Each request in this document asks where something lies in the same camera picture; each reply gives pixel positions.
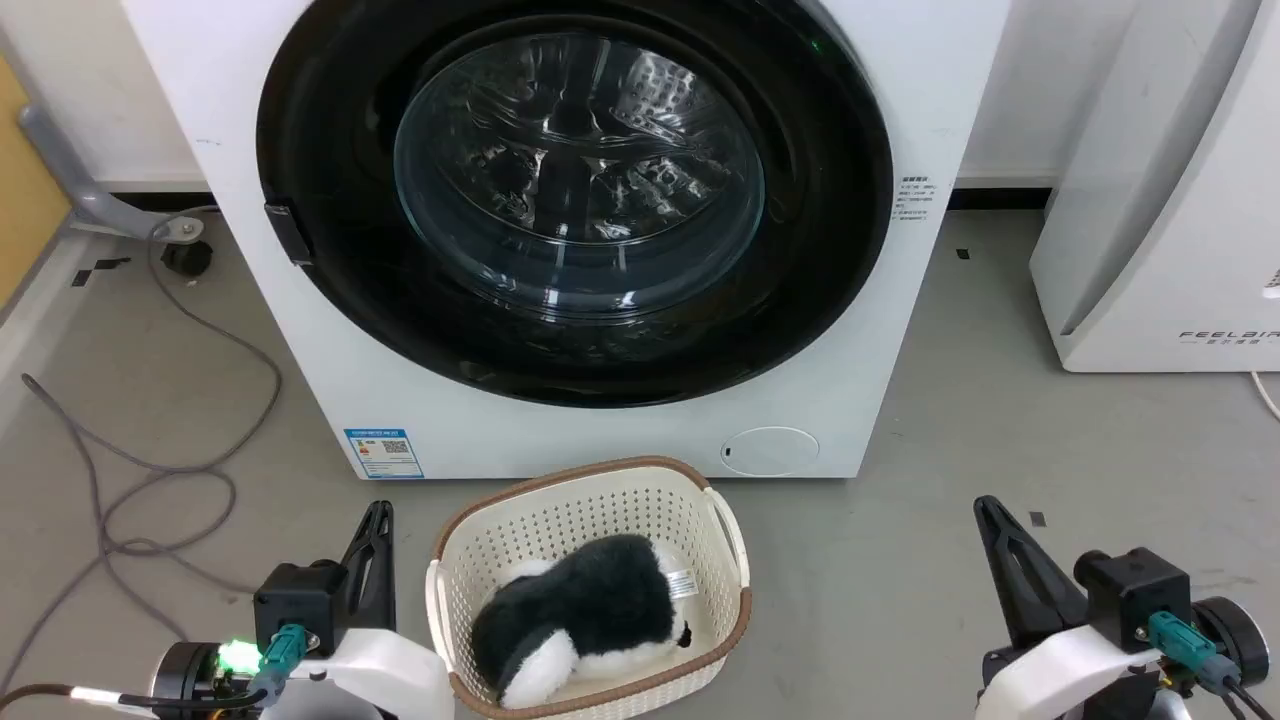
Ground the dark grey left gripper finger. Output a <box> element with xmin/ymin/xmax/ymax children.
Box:
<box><xmin>339</xmin><ymin>500</ymin><xmax>397</xmax><ymax>633</ymax></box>

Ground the yellow wooden panel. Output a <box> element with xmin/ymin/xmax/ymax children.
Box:
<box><xmin>0</xmin><ymin>55</ymin><xmax>73</xmax><ymax>309</ymax></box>

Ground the grey floor cable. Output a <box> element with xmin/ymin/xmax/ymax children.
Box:
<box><xmin>0</xmin><ymin>207</ymin><xmax>283</xmax><ymax>693</ymax></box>

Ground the teal-plug black cable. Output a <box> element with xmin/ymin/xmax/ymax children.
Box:
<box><xmin>0</xmin><ymin>623</ymin><xmax>309</xmax><ymax>720</ymax></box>
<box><xmin>1147</xmin><ymin>611</ymin><xmax>1280</xmax><ymax>720</ymax></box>

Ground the left teal-plug black cable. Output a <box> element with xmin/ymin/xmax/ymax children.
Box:
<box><xmin>0</xmin><ymin>623</ymin><xmax>309</xmax><ymax>720</ymax></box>

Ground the grey metal cart leg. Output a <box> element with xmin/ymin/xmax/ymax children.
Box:
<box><xmin>17</xmin><ymin>103</ymin><xmax>205</xmax><ymax>243</ymax></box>

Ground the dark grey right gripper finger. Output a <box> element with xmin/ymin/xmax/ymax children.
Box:
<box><xmin>973</xmin><ymin>495</ymin><xmax>1089</xmax><ymax>649</ymax></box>

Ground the white front-load washing machine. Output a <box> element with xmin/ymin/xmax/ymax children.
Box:
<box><xmin>120</xmin><ymin>0</ymin><xmax>1013</xmax><ymax>481</ymax></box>

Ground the cream laundry basket brown rim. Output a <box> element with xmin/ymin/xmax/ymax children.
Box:
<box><xmin>425</xmin><ymin>456</ymin><xmax>753</xmax><ymax>720</ymax></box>

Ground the black and white plush toy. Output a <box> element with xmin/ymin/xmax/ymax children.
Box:
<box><xmin>470</xmin><ymin>533</ymin><xmax>697</xmax><ymax>711</ymax></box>

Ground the right teal-plug black cable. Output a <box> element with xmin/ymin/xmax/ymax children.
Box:
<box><xmin>1147</xmin><ymin>611</ymin><xmax>1280</xmax><ymax>720</ymax></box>

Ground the black round glass washer door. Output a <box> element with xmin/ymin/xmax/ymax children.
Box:
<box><xmin>255</xmin><ymin>0</ymin><xmax>895</xmax><ymax>409</ymax></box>

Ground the white air purifier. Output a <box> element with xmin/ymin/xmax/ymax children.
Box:
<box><xmin>1029</xmin><ymin>0</ymin><xmax>1280</xmax><ymax>374</ymax></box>

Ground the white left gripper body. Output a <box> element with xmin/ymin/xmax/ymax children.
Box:
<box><xmin>268</xmin><ymin>626</ymin><xmax>457</xmax><ymax>720</ymax></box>

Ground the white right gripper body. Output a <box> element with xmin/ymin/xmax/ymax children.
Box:
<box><xmin>976</xmin><ymin>618</ymin><xmax>1165</xmax><ymax>720</ymax></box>

